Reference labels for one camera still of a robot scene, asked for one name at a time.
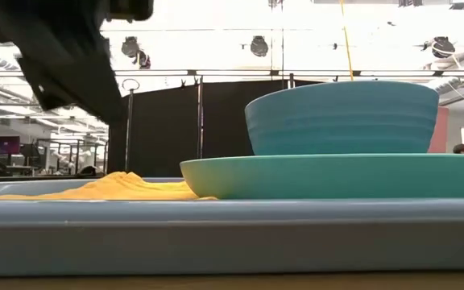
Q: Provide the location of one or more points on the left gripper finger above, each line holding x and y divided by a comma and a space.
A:
83, 80

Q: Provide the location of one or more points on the yellow cloth napkin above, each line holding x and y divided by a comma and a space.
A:
123, 187

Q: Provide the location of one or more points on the blue plastic tray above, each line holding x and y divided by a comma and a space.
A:
216, 241

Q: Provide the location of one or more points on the blue ribbed bowl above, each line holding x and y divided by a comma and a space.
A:
340, 121

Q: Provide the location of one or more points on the teal plate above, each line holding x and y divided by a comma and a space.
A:
336, 177

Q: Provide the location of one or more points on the dark ceiling device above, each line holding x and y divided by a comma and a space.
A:
130, 46
443, 46
259, 46

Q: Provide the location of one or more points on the black partition screen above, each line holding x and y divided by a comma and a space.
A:
163, 133

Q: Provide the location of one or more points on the purple-lit monitor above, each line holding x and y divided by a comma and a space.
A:
5, 145

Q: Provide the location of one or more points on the person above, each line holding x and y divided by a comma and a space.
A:
462, 149

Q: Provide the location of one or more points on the background black frame rig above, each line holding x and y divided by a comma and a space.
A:
71, 155

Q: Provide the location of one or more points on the grey horizontal overhead rail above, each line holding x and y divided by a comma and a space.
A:
216, 73

